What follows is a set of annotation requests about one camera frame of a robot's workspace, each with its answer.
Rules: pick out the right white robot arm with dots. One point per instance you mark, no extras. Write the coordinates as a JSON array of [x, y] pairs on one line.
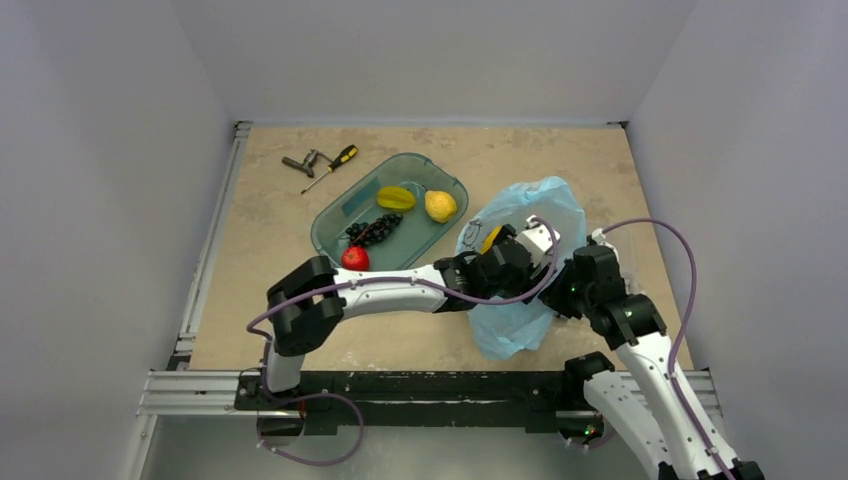
[[668, 428]]

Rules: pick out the aluminium frame rail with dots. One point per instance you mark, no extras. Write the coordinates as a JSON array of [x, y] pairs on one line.
[[188, 392]]

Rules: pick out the yellow fake mango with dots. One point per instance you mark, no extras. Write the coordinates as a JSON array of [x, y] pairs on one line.
[[490, 239]]

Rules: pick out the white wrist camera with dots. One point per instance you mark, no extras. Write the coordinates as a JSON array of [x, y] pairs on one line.
[[598, 237], [539, 240]]

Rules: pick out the grey metal tool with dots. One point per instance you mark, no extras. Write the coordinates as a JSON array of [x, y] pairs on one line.
[[306, 165]]

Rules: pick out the yellow fake starfruit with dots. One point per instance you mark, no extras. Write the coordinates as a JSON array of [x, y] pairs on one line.
[[396, 198]]

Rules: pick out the yellow black screwdriver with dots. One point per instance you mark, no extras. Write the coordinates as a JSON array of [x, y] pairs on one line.
[[342, 158]]

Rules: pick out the clear plastic screw box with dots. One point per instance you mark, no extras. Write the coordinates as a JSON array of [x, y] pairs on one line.
[[628, 261]]

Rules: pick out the teal plastic tray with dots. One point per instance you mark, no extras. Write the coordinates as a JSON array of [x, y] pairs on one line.
[[393, 240]]

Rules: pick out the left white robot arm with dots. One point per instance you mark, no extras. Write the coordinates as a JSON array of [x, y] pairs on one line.
[[306, 306]]

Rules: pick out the yellow fake lemon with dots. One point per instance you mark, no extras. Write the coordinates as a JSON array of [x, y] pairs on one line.
[[440, 206]]

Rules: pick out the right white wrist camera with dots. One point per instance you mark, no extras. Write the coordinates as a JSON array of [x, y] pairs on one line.
[[598, 237]]

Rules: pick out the light blue plastic bag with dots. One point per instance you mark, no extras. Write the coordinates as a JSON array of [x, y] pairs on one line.
[[501, 331]]

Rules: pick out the red fake apple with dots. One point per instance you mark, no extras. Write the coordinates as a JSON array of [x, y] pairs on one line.
[[355, 258]]

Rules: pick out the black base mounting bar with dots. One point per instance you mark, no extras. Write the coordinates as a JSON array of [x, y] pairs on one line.
[[536, 402]]

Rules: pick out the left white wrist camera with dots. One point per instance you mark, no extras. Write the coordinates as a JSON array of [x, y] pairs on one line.
[[539, 240]]

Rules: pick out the dark fake grape bunch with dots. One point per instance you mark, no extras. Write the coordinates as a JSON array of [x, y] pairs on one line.
[[366, 234]]

